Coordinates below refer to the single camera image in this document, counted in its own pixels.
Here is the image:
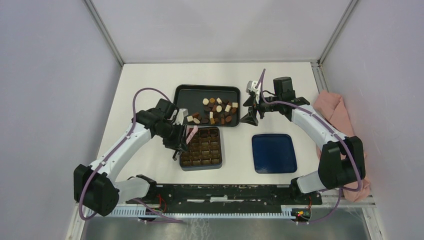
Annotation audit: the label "pink cloth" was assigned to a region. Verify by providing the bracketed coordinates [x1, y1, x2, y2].
[313, 92, 371, 204]

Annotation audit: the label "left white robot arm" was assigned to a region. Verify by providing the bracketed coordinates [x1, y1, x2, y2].
[73, 98, 188, 220]

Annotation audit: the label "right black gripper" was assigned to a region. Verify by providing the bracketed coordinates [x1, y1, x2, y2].
[239, 91, 282, 127]

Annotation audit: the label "white cable duct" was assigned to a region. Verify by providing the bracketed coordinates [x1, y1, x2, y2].
[86, 206, 312, 220]

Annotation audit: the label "blue chocolate box with insert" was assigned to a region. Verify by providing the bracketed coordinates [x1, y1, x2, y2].
[179, 127, 223, 171]

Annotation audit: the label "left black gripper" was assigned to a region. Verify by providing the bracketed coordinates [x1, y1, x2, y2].
[156, 121, 188, 153]

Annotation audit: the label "black chocolate tray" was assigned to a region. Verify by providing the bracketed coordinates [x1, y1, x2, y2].
[173, 84, 241, 127]

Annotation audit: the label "blue box lid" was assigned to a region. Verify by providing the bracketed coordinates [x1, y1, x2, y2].
[251, 133, 298, 174]

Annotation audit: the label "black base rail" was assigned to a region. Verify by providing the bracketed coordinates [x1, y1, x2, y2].
[141, 184, 323, 214]

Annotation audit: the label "pink tongs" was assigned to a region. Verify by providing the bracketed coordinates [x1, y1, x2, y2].
[186, 126, 199, 145]

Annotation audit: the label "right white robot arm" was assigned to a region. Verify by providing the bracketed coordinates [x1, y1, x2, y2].
[240, 76, 366, 204]

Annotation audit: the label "white round chocolate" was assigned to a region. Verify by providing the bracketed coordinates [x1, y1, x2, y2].
[202, 98, 209, 106]

